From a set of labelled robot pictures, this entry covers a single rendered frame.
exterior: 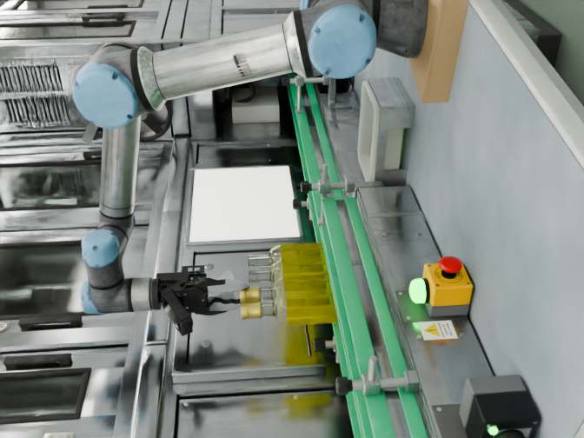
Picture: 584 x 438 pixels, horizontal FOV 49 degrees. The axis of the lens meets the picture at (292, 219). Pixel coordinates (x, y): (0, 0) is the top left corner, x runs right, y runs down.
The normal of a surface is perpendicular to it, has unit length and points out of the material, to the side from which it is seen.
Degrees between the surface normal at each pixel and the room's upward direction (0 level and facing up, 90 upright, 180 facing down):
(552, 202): 0
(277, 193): 90
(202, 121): 90
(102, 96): 79
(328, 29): 94
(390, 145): 90
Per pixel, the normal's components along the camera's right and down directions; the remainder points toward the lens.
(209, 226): 0.00, -0.82
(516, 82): -1.00, 0.04
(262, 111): 0.08, 0.57
